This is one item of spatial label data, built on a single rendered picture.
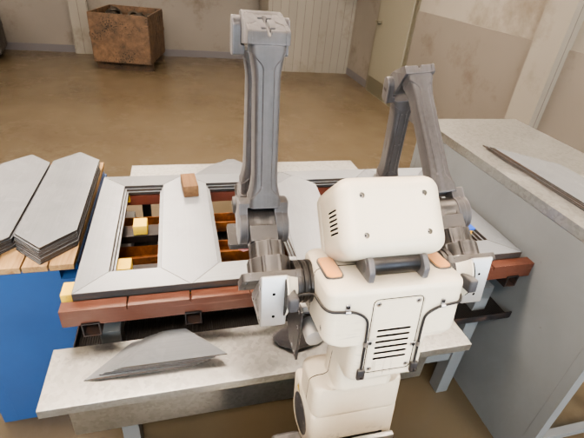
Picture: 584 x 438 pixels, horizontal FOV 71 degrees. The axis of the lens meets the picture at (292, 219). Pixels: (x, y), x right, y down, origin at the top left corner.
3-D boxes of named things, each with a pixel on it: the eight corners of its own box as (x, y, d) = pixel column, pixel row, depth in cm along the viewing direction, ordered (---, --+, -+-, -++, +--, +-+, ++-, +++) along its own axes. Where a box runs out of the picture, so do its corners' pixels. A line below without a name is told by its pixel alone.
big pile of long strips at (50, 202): (11, 164, 192) (8, 152, 189) (104, 162, 202) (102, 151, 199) (-68, 274, 128) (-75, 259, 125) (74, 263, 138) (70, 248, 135)
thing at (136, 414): (77, 424, 142) (56, 356, 123) (414, 368, 174) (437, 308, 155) (76, 435, 138) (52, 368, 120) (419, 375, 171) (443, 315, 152)
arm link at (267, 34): (240, 4, 66) (300, 9, 68) (230, 9, 78) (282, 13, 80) (240, 251, 83) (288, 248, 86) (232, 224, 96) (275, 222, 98)
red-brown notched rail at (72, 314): (65, 317, 121) (61, 302, 118) (520, 268, 161) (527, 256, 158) (62, 328, 118) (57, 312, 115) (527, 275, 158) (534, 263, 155)
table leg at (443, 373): (428, 381, 204) (473, 278, 169) (440, 380, 206) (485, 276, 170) (435, 392, 200) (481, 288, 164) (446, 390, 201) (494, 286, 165)
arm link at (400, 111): (389, 82, 107) (431, 79, 108) (383, 72, 111) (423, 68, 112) (369, 199, 139) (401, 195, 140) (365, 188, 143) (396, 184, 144)
